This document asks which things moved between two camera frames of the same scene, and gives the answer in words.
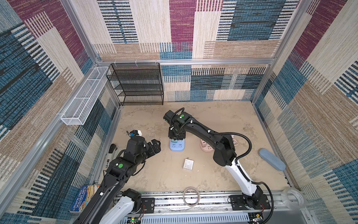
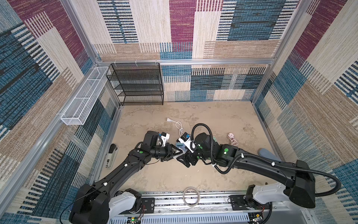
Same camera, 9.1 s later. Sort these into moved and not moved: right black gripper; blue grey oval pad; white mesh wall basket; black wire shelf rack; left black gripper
Moved: left black gripper; right black gripper
Not moved: black wire shelf rack; white mesh wall basket; blue grey oval pad
